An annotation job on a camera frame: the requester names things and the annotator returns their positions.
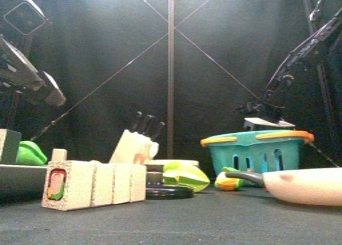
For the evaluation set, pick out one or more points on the dark frame post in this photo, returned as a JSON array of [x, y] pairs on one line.
[[321, 99]]

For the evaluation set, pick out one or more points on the black round stand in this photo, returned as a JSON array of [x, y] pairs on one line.
[[167, 191]]

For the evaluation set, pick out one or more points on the beige toy knife block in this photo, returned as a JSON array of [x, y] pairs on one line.
[[134, 149]]

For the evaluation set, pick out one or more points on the small beige wooden cube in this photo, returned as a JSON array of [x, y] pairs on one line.
[[59, 154]]

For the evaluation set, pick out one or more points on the yellow orange green toy fruit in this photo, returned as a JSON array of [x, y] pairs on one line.
[[227, 181]]

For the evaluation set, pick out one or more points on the grey vertical frame pole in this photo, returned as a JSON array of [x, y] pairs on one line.
[[171, 72]]

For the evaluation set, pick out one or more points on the white round dish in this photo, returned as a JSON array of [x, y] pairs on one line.
[[174, 162]]

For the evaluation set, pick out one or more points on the green yellow toy vegetable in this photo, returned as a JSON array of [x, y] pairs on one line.
[[185, 176]]

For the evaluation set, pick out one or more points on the sliced white sushi roll toy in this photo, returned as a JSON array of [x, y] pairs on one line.
[[91, 184]]

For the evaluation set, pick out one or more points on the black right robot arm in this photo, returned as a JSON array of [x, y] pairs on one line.
[[308, 49]]

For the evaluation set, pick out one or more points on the green toy pepper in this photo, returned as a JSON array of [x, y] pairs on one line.
[[30, 154]]

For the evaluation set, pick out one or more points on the grey flat tray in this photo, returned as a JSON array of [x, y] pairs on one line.
[[22, 179]]

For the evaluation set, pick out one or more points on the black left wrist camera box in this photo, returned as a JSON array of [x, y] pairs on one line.
[[24, 18]]

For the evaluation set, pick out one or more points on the dark green block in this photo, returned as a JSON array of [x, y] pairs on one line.
[[8, 145]]

